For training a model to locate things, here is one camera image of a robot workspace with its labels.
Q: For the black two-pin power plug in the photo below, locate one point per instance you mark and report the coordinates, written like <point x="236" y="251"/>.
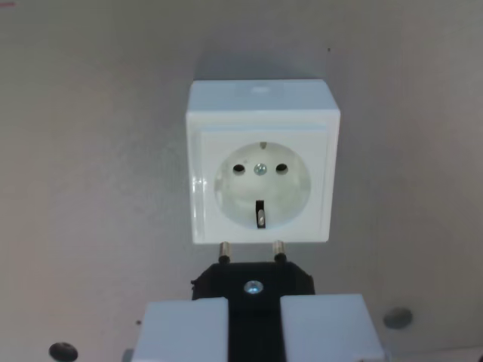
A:
<point x="254" y="275"/>

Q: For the white wall socket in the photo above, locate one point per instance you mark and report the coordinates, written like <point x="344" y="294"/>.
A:
<point x="264" y="124"/>

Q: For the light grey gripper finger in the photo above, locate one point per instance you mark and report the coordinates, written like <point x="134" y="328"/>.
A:
<point x="181" y="332"/>
<point x="328" y="332"/>

